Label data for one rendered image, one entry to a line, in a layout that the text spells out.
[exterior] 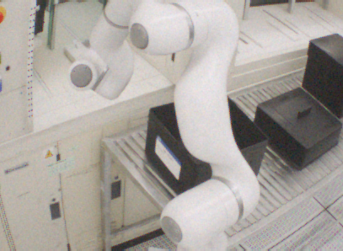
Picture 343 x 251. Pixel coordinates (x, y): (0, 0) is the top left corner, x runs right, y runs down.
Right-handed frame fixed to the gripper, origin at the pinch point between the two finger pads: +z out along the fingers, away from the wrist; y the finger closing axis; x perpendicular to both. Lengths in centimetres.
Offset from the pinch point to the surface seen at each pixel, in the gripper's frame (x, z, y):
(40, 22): 32, 40, -18
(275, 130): -64, 18, 11
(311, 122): -74, 20, 23
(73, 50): 10.1, 37.5, -17.2
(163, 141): -31.8, -3.7, -9.7
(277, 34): -57, 83, 38
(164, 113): -28.4, 6.8, -5.6
